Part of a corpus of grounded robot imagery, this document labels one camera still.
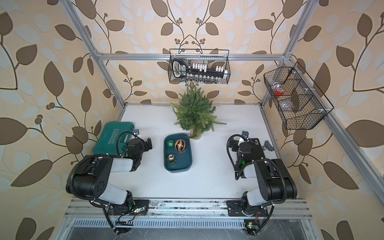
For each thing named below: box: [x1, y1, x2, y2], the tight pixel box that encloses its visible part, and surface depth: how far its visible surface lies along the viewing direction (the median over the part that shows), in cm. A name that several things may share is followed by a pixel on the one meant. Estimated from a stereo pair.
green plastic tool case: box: [93, 122, 135, 156], surface depth 98 cm
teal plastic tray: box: [163, 133, 193, 173], surface depth 93 cm
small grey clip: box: [264, 140, 274, 152], surface depth 98 cm
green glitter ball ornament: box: [166, 139, 176, 149], surface depth 96 cm
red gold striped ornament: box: [174, 139, 187, 153], surface depth 93 cm
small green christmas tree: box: [170, 84, 227, 138], surface depth 81 cm
